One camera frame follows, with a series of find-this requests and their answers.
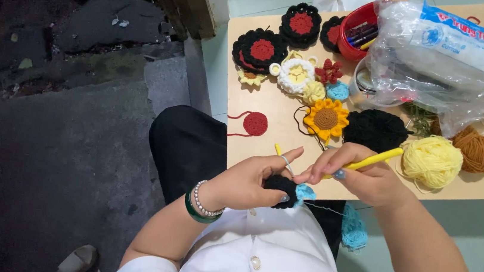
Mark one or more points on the person's right hand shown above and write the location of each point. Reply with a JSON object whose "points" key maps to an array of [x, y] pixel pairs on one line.
{"points": [[368, 178]]}

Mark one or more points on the brown yarn ball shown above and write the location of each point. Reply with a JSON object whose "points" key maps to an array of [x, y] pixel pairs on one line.
{"points": [[478, 152]]}

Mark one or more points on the red plastic cup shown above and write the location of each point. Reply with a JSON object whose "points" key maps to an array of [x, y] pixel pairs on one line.
{"points": [[350, 50]]}

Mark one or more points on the small red crochet flower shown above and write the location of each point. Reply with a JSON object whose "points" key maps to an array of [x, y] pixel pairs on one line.
{"points": [[328, 71]]}

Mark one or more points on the large crochet sunflower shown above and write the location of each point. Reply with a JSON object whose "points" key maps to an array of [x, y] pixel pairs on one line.
{"points": [[326, 119]]}

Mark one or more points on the bunch of pens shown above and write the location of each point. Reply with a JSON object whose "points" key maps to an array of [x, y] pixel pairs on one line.
{"points": [[363, 34]]}

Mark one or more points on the white round container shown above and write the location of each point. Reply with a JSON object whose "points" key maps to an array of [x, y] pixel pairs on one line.
{"points": [[359, 87]]}

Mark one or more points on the pale yellow yarn ball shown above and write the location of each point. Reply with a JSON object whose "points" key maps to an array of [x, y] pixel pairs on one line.
{"points": [[432, 161]]}

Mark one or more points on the small yellow brown crochet flower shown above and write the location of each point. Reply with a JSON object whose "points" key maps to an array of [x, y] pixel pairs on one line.
{"points": [[250, 78]]}

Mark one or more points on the yellow crochet hook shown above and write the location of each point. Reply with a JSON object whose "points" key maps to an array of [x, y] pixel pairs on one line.
{"points": [[374, 160]]}

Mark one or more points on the beige shoe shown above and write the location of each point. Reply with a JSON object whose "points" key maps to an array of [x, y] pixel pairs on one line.
{"points": [[76, 262]]}

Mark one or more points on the dark green yarn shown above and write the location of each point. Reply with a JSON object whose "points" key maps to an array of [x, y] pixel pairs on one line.
{"points": [[419, 118]]}

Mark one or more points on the white button shirt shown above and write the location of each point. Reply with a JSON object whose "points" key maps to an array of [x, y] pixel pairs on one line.
{"points": [[283, 257]]}

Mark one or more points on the light blue yarn strand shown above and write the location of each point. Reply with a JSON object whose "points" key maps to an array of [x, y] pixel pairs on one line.
{"points": [[287, 163]]}

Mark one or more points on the green jade bangle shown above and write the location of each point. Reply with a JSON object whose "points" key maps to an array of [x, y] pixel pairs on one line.
{"points": [[193, 212]]}

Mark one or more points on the black yarn ball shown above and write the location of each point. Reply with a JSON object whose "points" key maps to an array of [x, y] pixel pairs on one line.
{"points": [[375, 130]]}

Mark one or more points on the cotton wool pack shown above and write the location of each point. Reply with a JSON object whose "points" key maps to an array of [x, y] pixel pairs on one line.
{"points": [[463, 40]]}

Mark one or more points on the black and red crochet flower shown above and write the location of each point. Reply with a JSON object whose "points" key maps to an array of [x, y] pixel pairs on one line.
{"points": [[331, 34], [301, 24]]}

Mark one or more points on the small blue crochet piece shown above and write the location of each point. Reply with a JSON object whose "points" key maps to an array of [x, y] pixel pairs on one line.
{"points": [[338, 91]]}

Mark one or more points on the stacked black red crochet flowers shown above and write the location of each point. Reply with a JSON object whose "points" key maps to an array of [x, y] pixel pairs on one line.
{"points": [[261, 50]]}

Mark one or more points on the black trousers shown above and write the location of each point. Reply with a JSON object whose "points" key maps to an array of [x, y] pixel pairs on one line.
{"points": [[186, 148]]}

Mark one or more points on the pearl shirt button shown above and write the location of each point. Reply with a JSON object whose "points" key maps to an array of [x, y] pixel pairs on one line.
{"points": [[255, 263]]}

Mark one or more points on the clear plastic bag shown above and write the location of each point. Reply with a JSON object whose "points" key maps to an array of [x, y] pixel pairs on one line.
{"points": [[445, 85]]}

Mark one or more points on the light blue yarn ball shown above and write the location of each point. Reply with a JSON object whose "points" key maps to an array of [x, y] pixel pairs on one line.
{"points": [[354, 231]]}

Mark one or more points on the black and blue crochet piece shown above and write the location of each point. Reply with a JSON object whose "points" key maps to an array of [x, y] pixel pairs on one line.
{"points": [[281, 187]]}

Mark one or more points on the red crochet circle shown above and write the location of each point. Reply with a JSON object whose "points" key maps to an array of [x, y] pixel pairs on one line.
{"points": [[255, 124]]}

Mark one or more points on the short yellow stick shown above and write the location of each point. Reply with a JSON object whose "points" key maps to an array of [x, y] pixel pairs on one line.
{"points": [[277, 149]]}

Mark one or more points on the white and yellow crochet flower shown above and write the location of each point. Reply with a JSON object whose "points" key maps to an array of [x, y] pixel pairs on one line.
{"points": [[296, 75]]}

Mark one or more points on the person's left hand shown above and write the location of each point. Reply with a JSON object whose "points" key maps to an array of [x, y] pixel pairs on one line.
{"points": [[237, 185]]}

